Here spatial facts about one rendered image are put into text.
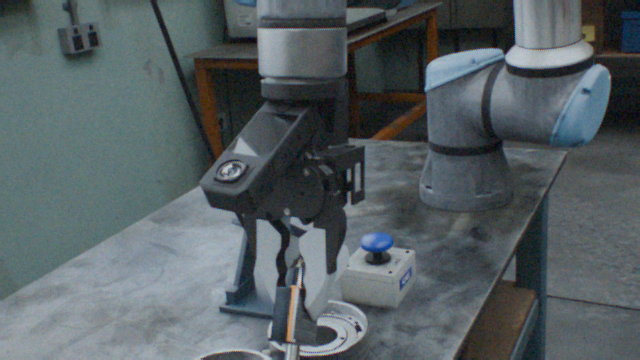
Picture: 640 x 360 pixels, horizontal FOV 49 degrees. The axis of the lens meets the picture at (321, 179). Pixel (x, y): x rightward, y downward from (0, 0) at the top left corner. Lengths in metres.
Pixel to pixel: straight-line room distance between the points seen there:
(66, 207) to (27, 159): 0.24
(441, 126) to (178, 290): 0.46
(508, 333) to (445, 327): 0.46
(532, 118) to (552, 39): 0.11
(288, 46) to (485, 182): 0.60
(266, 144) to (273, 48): 0.08
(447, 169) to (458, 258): 0.19
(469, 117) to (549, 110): 0.12
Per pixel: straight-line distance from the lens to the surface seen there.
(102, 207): 2.76
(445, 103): 1.06
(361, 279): 0.83
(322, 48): 0.57
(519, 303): 1.35
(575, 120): 0.98
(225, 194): 0.52
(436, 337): 0.79
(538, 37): 0.98
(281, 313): 0.62
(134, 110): 2.85
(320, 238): 0.59
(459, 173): 1.08
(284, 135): 0.55
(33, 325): 0.95
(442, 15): 4.50
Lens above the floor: 1.23
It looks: 20 degrees down
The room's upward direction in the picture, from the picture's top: 6 degrees counter-clockwise
